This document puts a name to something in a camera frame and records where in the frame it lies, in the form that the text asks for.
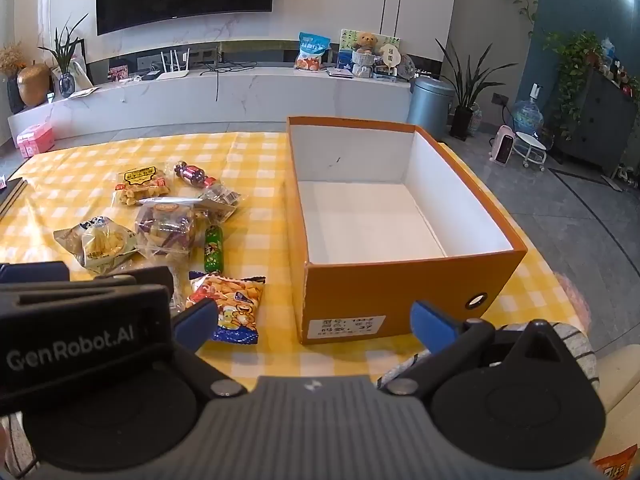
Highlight plant in blue vase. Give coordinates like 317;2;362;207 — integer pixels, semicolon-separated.
37;12;91;100

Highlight green snack tube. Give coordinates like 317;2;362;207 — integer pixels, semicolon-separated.
202;225;224;273

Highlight pale bread packet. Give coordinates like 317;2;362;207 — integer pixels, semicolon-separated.
53;216;138;275

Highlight orange packet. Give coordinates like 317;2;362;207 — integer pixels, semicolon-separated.
592;447;640;480

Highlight dried flowers in dark vase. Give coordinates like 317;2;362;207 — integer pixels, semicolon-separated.
0;42;28;115

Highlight white round stool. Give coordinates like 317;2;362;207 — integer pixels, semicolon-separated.
515;131;550;170

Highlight orange bear snack bag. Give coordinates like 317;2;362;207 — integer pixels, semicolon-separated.
185;271;267;346

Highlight green picture card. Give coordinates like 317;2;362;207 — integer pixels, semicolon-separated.
337;29;402;68

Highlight blue water bottle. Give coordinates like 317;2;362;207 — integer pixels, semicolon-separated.
511;84;546;136

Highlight pink heater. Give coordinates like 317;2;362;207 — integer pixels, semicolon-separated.
492;124;518;165

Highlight blue snack bag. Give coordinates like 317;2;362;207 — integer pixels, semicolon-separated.
294;32;332;73

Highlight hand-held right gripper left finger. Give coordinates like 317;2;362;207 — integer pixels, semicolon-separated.
170;299;248;401

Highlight white marble television console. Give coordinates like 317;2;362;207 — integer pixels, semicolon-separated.
7;62;416;133

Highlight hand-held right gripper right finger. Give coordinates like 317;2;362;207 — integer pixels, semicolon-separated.
377;301;576;396

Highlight black cable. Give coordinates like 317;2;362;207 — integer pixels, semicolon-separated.
200;62;256;103

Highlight clear wrapped snack packet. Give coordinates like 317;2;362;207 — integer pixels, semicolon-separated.
197;176;249;223

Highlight dark grey cabinet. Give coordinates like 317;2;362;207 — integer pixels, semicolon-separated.
547;67;638;176

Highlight white router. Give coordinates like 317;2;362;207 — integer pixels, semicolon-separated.
155;46;193;82

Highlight ivy plant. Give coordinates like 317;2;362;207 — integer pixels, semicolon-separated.
542;30;606;141

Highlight waffle packet with yellow label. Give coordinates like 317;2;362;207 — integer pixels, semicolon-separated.
112;166;171;208

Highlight mixed fruit crisps bag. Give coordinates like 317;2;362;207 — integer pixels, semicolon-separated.
134;197;211;261

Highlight pink storage box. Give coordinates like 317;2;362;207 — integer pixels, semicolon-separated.
16;124;56;158

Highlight teddy bear in white basket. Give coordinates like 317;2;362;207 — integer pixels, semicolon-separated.
350;31;379;78

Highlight golden vase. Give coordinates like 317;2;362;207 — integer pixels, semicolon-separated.
17;62;52;107

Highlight round paper fan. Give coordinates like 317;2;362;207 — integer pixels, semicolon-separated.
378;44;403;70

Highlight grey trash can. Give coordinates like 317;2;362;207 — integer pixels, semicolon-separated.
409;76;457;142

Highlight orange cardboard box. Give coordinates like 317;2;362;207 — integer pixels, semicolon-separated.
285;116;529;346

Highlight potted long-leaf plant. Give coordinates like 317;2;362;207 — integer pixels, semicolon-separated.
434;37;518;141

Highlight yellow checked tablecloth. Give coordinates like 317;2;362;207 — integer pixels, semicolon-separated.
0;130;586;396

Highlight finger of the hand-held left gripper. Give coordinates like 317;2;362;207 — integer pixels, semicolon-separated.
0;261;70;285

